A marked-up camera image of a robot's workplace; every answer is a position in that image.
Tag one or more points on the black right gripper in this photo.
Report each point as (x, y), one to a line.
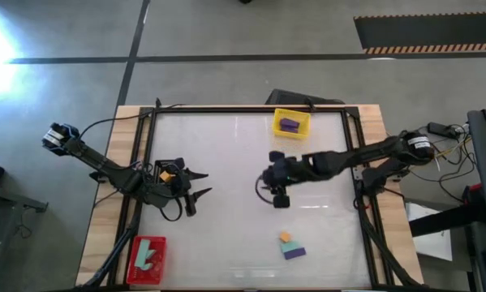
(285, 172)

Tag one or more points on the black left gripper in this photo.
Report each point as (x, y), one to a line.
(173, 194)

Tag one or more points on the orange cube block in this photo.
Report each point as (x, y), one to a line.
(285, 237)
(166, 176)

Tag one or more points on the purple block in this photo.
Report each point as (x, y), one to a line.
(289, 130)
(295, 254)
(289, 122)

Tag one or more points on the long teal block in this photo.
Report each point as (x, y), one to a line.
(142, 253)

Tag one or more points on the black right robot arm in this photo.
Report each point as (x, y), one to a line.
(368, 156)

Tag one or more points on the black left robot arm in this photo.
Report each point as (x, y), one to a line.
(104, 166)

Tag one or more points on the black plastic basket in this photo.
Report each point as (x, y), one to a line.
(161, 164)

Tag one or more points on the yellow plastic basket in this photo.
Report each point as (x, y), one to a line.
(303, 130)

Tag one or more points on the black case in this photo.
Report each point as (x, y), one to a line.
(295, 97)

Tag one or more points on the red plastic basket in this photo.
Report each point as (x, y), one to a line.
(159, 271)

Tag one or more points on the white paper sheet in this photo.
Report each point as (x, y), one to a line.
(429, 243)

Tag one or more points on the black power adapter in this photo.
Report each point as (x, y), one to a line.
(441, 129)

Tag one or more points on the grey metal stand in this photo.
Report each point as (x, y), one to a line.
(11, 196)

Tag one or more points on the dark side table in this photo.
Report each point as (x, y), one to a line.
(484, 170)

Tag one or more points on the black hazard striped mat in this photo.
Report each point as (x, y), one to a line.
(429, 32)

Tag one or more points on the black aluminium table frame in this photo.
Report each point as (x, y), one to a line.
(246, 109)

